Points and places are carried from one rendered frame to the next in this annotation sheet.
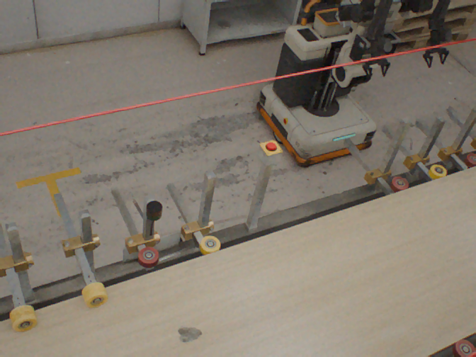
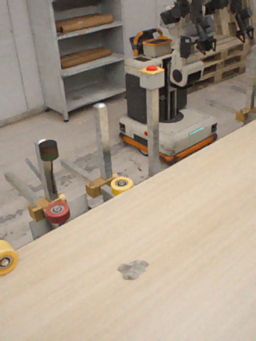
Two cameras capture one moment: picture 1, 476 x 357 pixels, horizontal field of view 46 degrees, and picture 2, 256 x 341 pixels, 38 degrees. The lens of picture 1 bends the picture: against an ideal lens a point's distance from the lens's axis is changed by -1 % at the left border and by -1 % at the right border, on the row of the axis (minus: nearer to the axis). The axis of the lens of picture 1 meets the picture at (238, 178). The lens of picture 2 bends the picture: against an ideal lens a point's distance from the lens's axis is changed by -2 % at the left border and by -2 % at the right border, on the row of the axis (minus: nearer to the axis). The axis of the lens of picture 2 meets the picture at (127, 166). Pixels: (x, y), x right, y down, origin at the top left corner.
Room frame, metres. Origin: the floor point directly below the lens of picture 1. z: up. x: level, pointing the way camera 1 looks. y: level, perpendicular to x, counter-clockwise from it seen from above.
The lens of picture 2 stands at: (0.29, 0.09, 1.67)
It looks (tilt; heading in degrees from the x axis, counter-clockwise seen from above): 32 degrees down; 357
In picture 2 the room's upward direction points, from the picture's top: 4 degrees counter-clockwise
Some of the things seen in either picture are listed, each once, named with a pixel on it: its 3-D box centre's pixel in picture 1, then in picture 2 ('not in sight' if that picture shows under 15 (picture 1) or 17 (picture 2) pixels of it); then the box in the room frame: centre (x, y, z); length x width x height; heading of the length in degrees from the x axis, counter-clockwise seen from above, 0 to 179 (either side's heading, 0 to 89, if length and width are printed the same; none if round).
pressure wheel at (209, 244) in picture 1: (209, 251); (122, 194); (1.39, 0.06, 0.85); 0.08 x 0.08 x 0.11
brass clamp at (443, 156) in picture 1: (450, 151); not in sight; (2.39, -1.09, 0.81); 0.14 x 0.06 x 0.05; 126
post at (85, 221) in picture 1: (87, 251); not in sight; (1.24, 0.52, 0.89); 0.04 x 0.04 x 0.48; 36
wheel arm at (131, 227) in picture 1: (131, 227); (32, 198); (1.44, 0.40, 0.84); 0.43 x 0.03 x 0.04; 36
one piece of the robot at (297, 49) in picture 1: (324, 61); (160, 81); (3.34, -0.40, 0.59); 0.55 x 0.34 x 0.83; 126
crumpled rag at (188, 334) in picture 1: (189, 333); (133, 266); (0.98, 0.06, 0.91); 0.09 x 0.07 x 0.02; 102
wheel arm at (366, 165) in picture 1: (369, 169); (237, 112); (2.13, -0.64, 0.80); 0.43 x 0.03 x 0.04; 36
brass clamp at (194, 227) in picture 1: (197, 228); (102, 184); (1.52, 0.13, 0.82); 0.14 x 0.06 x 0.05; 126
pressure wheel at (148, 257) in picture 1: (148, 262); (59, 221); (1.28, 0.28, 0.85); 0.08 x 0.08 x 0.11
